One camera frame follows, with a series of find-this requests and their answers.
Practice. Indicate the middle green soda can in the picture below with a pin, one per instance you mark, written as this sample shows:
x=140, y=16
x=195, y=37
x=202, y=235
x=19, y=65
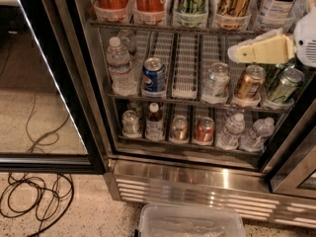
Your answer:
x=272, y=72

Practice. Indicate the green soda can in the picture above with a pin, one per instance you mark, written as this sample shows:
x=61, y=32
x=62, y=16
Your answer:
x=272, y=72
x=285, y=86

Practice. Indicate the rear clear water bottle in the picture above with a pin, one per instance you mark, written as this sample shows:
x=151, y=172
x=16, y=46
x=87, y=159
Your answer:
x=128, y=38

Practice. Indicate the front green soda can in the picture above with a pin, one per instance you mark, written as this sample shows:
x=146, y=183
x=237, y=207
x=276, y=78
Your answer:
x=285, y=86

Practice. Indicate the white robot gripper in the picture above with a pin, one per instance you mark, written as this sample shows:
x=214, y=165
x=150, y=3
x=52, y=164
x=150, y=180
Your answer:
x=306, y=41

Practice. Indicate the clear water bottle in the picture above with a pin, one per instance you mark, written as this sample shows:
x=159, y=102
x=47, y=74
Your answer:
x=120, y=68
x=128, y=38

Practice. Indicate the bottom shelf water bottle left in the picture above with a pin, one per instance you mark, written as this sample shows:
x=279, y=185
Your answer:
x=229, y=135

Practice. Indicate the red can bottom shelf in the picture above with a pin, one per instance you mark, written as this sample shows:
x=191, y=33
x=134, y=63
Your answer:
x=204, y=131

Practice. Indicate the bottom shelf water bottle right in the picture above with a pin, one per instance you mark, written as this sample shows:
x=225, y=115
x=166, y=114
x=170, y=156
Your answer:
x=254, y=138

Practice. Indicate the clear plastic storage bin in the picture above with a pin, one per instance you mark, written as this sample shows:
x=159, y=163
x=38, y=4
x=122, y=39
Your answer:
x=167, y=220

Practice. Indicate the white silver soda can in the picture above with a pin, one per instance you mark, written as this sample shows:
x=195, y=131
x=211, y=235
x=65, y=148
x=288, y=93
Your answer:
x=215, y=85

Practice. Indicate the shelf water bottle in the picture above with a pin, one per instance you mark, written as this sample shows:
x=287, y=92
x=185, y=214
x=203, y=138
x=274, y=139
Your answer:
x=254, y=138
x=229, y=135

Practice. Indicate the open glass fridge door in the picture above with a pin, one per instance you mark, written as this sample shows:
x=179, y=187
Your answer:
x=46, y=121

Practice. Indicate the gold copper soda can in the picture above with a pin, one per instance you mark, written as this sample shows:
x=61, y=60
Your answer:
x=247, y=89

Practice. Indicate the blue pepsi can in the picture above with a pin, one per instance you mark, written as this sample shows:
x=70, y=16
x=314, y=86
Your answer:
x=153, y=82

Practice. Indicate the stainless steel fridge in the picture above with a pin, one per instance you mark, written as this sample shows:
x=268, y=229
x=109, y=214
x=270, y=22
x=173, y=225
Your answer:
x=169, y=171

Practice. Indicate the silver can bottom shelf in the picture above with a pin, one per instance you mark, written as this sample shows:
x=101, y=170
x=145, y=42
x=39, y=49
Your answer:
x=130, y=122

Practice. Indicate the bronze can bottom shelf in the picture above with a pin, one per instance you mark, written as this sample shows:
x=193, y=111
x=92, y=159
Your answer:
x=179, y=128

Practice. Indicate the closed right fridge door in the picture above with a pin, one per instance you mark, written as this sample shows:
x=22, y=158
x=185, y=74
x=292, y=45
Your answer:
x=296, y=177

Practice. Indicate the dark juice bottle white cap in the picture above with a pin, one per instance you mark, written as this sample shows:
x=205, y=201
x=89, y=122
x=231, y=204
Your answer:
x=154, y=123

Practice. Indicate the green tall can top shelf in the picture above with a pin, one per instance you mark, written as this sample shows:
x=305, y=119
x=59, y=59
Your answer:
x=191, y=13

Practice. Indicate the front clear water bottle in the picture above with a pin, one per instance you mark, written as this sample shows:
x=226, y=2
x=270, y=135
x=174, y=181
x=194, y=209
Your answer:
x=120, y=68

